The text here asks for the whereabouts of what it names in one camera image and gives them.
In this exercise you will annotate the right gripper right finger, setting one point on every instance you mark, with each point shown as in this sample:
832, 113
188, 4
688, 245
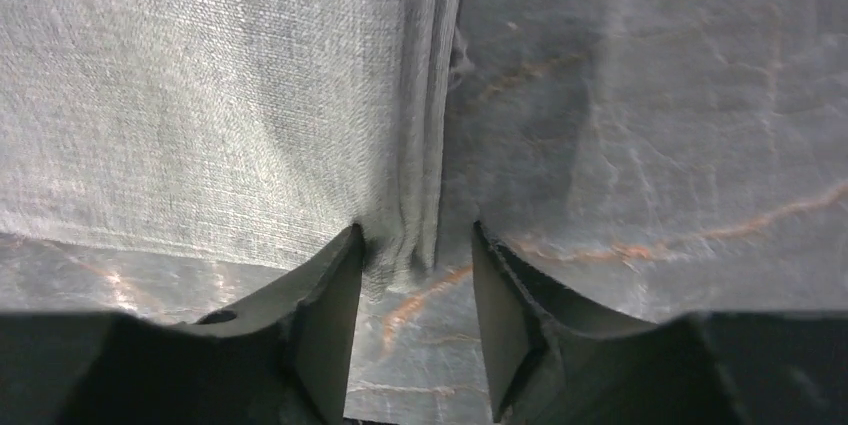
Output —
554, 356

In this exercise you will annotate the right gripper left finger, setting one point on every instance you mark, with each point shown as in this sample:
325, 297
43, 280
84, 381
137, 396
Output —
280, 355

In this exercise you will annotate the grey cloth napkin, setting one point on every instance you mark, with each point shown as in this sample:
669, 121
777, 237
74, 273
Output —
249, 131

